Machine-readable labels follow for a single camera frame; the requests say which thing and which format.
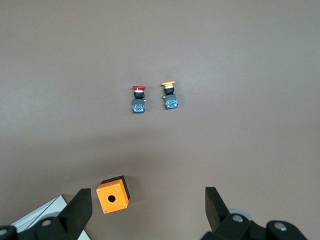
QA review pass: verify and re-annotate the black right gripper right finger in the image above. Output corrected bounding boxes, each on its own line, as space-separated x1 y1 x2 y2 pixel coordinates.
201 186 308 240

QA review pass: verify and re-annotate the red mushroom push button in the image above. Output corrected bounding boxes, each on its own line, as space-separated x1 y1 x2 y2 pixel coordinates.
130 84 147 115

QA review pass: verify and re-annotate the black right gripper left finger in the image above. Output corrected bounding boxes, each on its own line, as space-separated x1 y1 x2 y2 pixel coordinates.
0 187 93 240

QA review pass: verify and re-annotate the orange button enclosure box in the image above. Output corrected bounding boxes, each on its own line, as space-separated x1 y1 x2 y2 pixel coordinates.
96 175 131 215

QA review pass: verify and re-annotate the yellow mushroom push button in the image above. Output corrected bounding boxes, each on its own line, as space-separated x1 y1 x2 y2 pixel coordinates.
160 80 179 110

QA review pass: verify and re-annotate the brown table mat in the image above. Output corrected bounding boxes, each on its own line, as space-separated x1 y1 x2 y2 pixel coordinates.
0 0 320 240

